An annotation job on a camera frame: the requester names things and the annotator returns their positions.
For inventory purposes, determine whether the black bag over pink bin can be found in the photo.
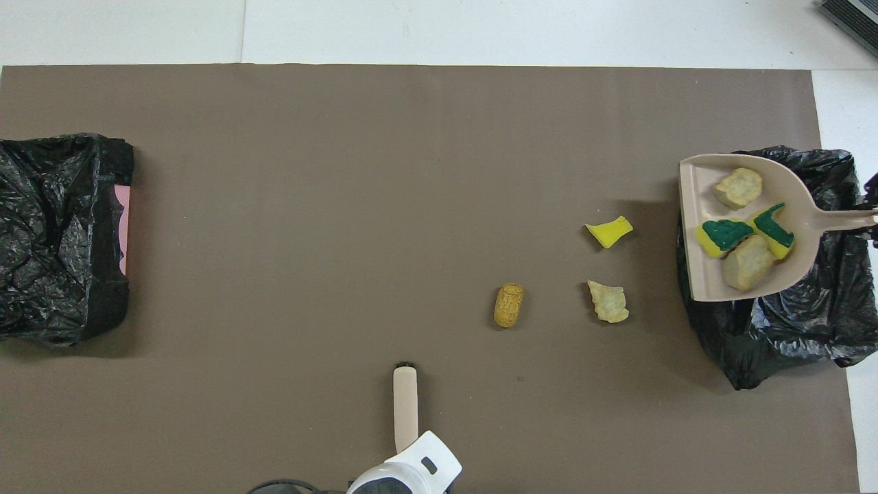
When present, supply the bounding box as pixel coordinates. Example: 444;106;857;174
0;133;135;347

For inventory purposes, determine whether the dark ribbed device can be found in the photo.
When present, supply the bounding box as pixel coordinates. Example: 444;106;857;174
820;0;878;59

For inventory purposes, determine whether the black trash bag bin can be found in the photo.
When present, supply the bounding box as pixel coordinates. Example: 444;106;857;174
676;145;878;391

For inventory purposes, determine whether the beige plastic dustpan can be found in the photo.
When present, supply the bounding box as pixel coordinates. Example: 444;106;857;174
679;153;878;303

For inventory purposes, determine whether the brown paper table mat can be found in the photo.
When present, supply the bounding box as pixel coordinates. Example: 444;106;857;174
0;64;860;494

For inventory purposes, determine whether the plain yellow sponge piece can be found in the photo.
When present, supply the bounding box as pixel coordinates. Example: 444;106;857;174
584;215;634;249

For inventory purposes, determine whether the pink plastic bin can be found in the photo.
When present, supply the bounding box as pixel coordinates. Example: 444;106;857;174
113;184;131;277

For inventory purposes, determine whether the notched yellow green sponge piece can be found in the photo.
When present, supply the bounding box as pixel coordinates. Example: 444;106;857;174
748;202;796;261

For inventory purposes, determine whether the compact yellow green sponge piece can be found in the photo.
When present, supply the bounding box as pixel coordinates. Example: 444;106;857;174
694;218;754;259

